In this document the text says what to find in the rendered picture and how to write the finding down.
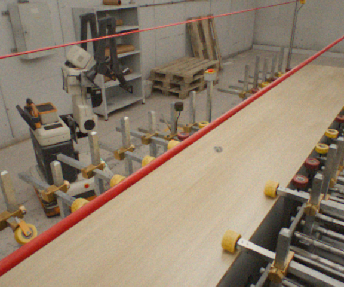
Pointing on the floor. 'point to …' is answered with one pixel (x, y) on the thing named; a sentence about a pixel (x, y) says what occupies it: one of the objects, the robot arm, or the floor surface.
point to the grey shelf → (117, 92)
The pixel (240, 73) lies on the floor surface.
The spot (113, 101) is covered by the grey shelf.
